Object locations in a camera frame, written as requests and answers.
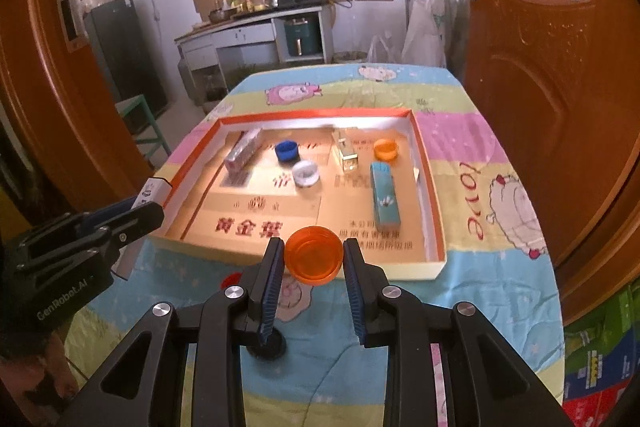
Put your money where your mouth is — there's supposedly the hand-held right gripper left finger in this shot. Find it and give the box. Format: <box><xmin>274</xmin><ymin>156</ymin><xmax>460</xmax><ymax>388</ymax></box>
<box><xmin>55</xmin><ymin>237</ymin><xmax>287</xmax><ymax>427</ymax></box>

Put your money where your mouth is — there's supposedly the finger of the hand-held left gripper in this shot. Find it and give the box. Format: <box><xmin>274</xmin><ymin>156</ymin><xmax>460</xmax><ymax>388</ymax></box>
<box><xmin>20</xmin><ymin>202</ymin><xmax>166</xmax><ymax>279</ymax></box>
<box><xmin>20</xmin><ymin>196</ymin><xmax>146</xmax><ymax>254</ymax></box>

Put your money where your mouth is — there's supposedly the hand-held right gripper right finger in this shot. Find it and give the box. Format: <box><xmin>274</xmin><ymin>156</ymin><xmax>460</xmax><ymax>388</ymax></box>
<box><xmin>341</xmin><ymin>239</ymin><xmax>573</xmax><ymax>427</ymax></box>

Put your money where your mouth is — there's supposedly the long white box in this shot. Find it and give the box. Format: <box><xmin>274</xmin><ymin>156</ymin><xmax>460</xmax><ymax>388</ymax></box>
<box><xmin>112</xmin><ymin>177</ymin><xmax>174</xmax><ymax>282</ymax></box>

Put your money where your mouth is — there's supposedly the orange bottle cap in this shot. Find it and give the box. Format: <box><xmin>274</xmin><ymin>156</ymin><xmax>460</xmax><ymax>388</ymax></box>
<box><xmin>285</xmin><ymin>225</ymin><xmax>346</xmax><ymax>286</ymax></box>
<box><xmin>374</xmin><ymin>138</ymin><xmax>400</xmax><ymax>162</ymax></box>

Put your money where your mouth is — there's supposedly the shallow cardboard tray box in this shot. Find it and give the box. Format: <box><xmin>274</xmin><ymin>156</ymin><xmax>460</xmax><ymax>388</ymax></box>
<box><xmin>150</xmin><ymin>109</ymin><xmax>448</xmax><ymax>282</ymax></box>

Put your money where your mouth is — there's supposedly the long blue box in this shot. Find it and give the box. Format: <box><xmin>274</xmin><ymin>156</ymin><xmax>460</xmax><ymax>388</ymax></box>
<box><xmin>369</xmin><ymin>161</ymin><xmax>403</xmax><ymax>228</ymax></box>

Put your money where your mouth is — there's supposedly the white bottle cap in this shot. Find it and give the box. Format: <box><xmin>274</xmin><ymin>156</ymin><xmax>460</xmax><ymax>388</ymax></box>
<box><xmin>291</xmin><ymin>160</ymin><xmax>321</xmax><ymax>188</ymax></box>

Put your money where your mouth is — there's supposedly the clear patterned long box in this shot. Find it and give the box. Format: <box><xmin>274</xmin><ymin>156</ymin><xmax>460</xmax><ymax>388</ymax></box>
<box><xmin>223</xmin><ymin>127</ymin><xmax>263</xmax><ymax>172</ymax></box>

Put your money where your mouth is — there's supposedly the blue bottle cap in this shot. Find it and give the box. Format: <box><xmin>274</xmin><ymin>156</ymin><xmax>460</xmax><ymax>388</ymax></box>
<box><xmin>275</xmin><ymin>140</ymin><xmax>300</xmax><ymax>164</ymax></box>

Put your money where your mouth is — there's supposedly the small gold box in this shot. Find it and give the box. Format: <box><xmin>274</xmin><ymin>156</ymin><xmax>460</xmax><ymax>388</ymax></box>
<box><xmin>332</xmin><ymin>129</ymin><xmax>360</xmax><ymax>172</ymax></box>

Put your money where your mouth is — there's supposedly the black bottle cap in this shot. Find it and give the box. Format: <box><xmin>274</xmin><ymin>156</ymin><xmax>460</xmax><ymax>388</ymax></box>
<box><xmin>250</xmin><ymin>329</ymin><xmax>287</xmax><ymax>360</ymax></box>

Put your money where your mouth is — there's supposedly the green stool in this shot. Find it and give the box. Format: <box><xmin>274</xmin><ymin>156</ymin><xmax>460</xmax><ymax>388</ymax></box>
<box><xmin>115</xmin><ymin>96</ymin><xmax>173</xmax><ymax>168</ymax></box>

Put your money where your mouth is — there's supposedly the wooden door with latch plate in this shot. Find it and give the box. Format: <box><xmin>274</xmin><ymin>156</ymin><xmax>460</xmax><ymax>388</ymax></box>
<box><xmin>0</xmin><ymin>0</ymin><xmax>151</xmax><ymax>218</ymax></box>

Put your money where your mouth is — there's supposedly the dark grey refrigerator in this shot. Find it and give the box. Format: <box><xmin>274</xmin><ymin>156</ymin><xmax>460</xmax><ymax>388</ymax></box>
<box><xmin>82</xmin><ymin>0</ymin><xmax>168</xmax><ymax>118</ymax></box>

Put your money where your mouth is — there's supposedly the cartoon printed tablecloth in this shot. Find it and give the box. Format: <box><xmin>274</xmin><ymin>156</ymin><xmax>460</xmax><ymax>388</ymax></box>
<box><xmin>65</xmin><ymin>63</ymin><xmax>566</xmax><ymax>427</ymax></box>

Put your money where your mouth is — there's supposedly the metal latch plate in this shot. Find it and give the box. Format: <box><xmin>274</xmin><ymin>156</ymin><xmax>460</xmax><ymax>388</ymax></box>
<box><xmin>56</xmin><ymin>0</ymin><xmax>86</xmax><ymax>52</ymax></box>

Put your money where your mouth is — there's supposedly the white kitchen counter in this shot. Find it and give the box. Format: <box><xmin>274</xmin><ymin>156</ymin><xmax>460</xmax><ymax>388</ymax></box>
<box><xmin>174</xmin><ymin>4</ymin><xmax>335</xmax><ymax>72</ymax></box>

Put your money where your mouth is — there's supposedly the white plastic bag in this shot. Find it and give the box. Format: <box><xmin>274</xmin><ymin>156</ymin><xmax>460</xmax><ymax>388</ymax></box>
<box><xmin>367</xmin><ymin>36</ymin><xmax>401</xmax><ymax>65</ymax></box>

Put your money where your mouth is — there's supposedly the green cardboard carton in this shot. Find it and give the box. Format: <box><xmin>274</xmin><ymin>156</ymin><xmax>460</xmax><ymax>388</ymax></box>
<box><xmin>562</xmin><ymin>279</ymin><xmax>640</xmax><ymax>413</ymax></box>

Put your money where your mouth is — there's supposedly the white woven sack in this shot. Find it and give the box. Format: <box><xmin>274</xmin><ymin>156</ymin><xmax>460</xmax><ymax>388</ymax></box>
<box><xmin>402</xmin><ymin>0</ymin><xmax>447</xmax><ymax>68</ymax></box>

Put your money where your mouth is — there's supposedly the wooden door with handle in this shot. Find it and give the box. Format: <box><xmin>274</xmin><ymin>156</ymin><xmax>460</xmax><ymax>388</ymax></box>
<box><xmin>460</xmin><ymin>0</ymin><xmax>640</xmax><ymax>323</ymax></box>

